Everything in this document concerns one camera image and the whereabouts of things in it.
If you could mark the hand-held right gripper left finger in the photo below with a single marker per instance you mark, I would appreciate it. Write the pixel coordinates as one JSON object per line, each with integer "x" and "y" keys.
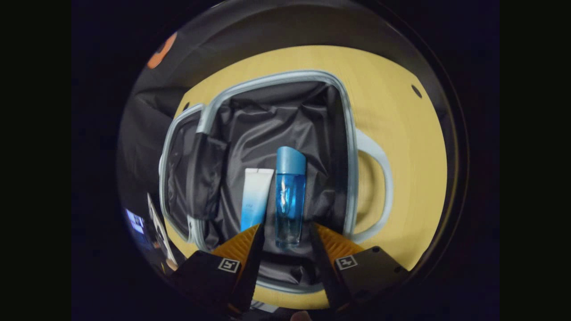
{"x": 252, "y": 267}

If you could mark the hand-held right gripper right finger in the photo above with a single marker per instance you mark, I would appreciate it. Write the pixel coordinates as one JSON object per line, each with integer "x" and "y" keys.
{"x": 323, "y": 267}

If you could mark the black round table grommet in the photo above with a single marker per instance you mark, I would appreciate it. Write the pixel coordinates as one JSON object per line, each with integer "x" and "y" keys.
{"x": 416, "y": 91}

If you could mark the white blue cream tube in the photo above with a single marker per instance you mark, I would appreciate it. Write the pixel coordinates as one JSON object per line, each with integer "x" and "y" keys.
{"x": 255, "y": 198}

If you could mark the blue lit screen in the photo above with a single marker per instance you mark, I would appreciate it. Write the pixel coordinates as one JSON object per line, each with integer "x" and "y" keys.
{"x": 134, "y": 220}

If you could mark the blue clear lotion bottle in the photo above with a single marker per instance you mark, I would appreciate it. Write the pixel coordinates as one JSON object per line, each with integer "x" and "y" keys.
{"x": 290, "y": 196}

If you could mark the light blue small suitcase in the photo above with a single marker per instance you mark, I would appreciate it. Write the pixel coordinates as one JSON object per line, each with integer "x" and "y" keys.
{"x": 267, "y": 120}

